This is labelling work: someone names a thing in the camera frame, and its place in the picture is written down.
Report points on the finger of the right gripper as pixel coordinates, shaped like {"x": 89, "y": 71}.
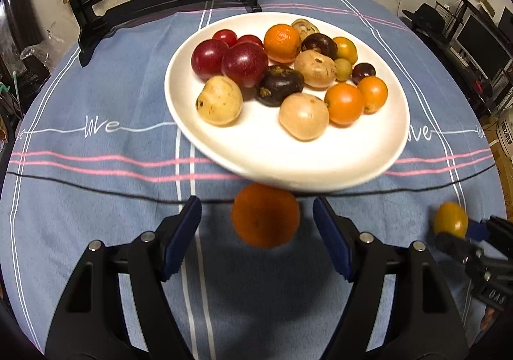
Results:
{"x": 472, "y": 256}
{"x": 495, "y": 231}

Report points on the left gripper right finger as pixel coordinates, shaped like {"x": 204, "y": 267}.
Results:
{"x": 424, "y": 321}

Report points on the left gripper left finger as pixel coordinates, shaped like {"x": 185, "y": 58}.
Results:
{"x": 89, "y": 322}

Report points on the olive green round fruit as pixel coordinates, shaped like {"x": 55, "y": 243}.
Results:
{"x": 451, "y": 218}

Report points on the orange tangerine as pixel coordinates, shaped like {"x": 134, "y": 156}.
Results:
{"x": 265, "y": 217}
{"x": 282, "y": 43}

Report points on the small dark red plum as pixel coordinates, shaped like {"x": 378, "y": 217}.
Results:
{"x": 361, "y": 71}

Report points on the small olive green fruit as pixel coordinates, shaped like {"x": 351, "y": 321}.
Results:
{"x": 343, "y": 69}

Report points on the yellow spotted loquat fruit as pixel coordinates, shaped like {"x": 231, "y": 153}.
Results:
{"x": 220, "y": 102}

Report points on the brown mangosteen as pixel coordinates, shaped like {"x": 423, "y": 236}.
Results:
{"x": 320, "y": 43}

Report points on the dark purple mangosteen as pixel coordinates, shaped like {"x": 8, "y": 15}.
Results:
{"x": 277, "y": 84}

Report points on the large dark red plum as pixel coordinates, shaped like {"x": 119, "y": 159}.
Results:
{"x": 245, "y": 64}

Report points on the small red cherry tomato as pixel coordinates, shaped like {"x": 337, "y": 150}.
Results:
{"x": 227, "y": 36}

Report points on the smooth orange fruit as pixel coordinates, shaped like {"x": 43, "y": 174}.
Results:
{"x": 345, "y": 104}

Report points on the tan spotted fruit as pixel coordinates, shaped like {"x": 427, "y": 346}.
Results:
{"x": 304, "y": 28}

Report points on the blue striped tablecloth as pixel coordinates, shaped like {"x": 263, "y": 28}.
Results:
{"x": 99, "y": 157}

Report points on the computer monitor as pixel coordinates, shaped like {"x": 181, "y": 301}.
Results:
{"x": 483, "y": 47}

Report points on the black hat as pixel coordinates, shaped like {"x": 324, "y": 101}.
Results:
{"x": 426, "y": 17}

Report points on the white round plate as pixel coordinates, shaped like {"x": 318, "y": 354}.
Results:
{"x": 294, "y": 145}

